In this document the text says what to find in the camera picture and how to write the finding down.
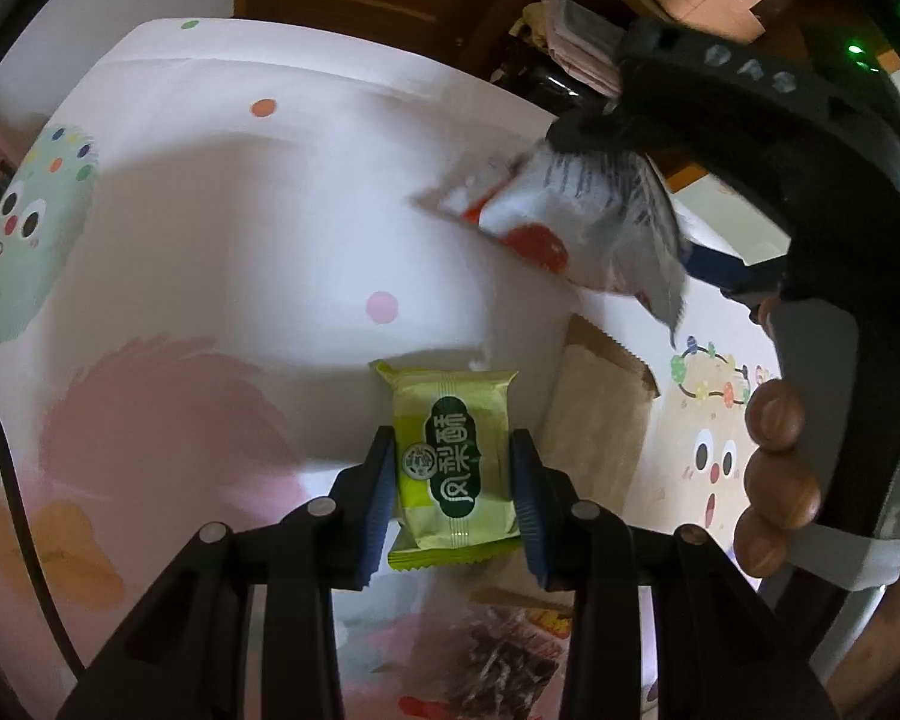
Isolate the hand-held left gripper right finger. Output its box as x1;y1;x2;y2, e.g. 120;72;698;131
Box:
510;429;841;720

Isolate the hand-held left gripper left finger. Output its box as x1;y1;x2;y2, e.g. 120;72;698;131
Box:
56;426;398;720

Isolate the black bag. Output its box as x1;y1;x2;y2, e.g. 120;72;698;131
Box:
491;45;608;117

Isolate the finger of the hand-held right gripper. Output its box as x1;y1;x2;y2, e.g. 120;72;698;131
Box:
682;238;792;310
544;106;650;160

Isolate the brown paper packet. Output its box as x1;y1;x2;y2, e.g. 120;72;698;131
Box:
538;313;661;541

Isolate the white and red packet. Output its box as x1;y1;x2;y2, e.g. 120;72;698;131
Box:
412;146;689;346

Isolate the black cable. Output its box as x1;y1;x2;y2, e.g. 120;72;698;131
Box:
0;371;89;680

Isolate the green pastry packet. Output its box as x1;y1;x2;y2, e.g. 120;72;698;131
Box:
371;360;524;572

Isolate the stack of folded towels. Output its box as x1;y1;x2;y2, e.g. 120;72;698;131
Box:
521;0;632;97

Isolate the cartoon monster tablecloth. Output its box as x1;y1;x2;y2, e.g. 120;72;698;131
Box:
0;15;788;720

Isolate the person's right hand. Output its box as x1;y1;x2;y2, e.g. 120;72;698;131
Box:
733;296;827;580

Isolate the dark clear snack packet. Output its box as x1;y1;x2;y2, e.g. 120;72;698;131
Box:
450;606;565;720

